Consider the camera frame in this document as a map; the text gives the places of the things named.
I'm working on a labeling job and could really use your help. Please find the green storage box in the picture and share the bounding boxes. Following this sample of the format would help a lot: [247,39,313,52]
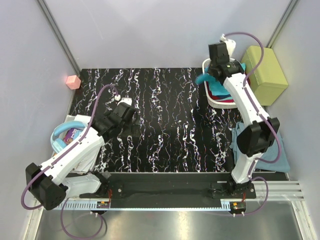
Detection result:
[241,45,289,106]

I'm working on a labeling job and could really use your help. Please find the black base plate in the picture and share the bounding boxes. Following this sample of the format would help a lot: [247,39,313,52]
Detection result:
[80,172,257,200]

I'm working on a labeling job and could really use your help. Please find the aluminium rail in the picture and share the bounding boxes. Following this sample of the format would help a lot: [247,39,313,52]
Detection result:
[253,181,304,201]

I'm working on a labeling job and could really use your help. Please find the light blue shirt in basket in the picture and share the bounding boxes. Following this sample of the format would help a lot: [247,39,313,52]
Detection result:
[205,63,230,96]

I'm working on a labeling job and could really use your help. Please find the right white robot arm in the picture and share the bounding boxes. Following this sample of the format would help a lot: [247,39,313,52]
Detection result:
[207,41,280,199]

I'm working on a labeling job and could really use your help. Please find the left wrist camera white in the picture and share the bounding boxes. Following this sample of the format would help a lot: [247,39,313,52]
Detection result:
[114,94,133,107]

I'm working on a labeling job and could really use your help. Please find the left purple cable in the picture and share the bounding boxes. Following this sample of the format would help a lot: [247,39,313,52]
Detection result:
[20,84,121,237]

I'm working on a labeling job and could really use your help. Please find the stack of papers and books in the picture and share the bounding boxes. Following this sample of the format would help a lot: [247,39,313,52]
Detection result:
[64,114,104,174]

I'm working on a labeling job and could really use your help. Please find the pink cube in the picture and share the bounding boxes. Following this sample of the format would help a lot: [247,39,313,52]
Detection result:
[65,75,82,90]

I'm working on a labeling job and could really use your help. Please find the purple cable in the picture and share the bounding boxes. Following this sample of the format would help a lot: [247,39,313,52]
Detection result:
[20,84,121,237]
[223,31,283,216]

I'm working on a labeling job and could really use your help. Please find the teal t shirt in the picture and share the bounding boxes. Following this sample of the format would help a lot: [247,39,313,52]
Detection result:
[195,73,219,85]

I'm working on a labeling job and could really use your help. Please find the light blue headphones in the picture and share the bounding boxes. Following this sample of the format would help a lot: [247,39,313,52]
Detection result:
[50,120,86,154]

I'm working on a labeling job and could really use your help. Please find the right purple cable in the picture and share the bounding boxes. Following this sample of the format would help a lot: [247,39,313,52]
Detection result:
[223,31,283,216]

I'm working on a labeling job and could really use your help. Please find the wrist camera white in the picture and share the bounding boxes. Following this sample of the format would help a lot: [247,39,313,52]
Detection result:
[114,94,133,107]
[220,34,237,58]

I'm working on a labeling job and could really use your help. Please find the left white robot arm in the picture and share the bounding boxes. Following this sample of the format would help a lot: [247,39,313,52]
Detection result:
[20,97,136,210]

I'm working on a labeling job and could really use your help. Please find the white perforated laundry basket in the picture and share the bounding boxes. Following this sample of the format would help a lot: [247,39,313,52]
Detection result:
[195,58,237,109]

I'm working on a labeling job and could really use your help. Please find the red shirt in basket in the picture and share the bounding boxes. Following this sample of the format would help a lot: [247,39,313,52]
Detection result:
[208,91,234,103]

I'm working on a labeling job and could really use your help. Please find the folded grey-blue t shirt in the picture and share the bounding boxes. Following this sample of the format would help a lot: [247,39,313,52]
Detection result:
[230,122,290,173]

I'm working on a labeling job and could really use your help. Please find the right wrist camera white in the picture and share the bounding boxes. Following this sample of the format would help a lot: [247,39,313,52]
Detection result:
[220,34,237,58]

